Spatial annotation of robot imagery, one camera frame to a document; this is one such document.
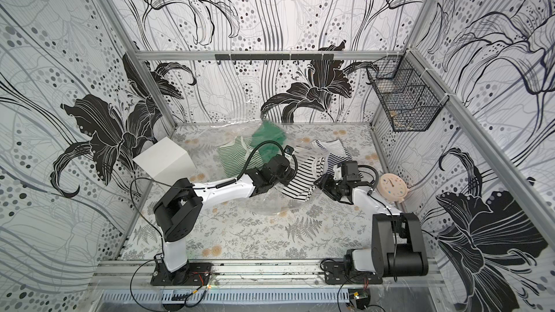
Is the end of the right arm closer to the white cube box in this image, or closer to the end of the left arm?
the end of the left arm

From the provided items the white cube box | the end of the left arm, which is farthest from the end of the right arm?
the white cube box

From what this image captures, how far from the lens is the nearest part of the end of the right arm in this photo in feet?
2.20
